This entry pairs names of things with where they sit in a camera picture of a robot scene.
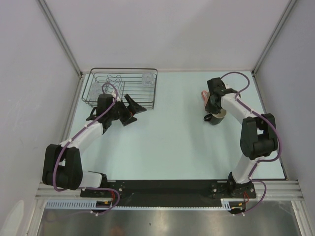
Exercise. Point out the black wire dish rack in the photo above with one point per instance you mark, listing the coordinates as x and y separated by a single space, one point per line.
125 81

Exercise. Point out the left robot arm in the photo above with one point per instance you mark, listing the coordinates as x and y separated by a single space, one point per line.
62 164

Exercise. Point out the clear faceted glass cup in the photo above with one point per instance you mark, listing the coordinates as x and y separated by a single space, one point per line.
148 79

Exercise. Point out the black ceramic mug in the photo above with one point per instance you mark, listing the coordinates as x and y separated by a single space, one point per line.
215 119

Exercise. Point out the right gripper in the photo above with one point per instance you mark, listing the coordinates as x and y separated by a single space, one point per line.
208 107

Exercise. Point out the aluminium frame rail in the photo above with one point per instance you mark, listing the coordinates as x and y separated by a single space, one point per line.
277 190

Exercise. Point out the pink ceramic mug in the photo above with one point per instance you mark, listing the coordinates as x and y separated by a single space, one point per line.
205 96

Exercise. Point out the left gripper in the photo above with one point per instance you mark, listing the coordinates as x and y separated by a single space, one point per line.
134 108

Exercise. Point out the white slotted cable duct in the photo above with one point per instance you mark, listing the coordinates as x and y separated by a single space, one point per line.
104 205

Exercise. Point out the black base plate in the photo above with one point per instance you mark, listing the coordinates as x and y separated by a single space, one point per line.
173 193

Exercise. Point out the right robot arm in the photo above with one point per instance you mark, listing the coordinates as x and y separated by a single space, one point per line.
259 138

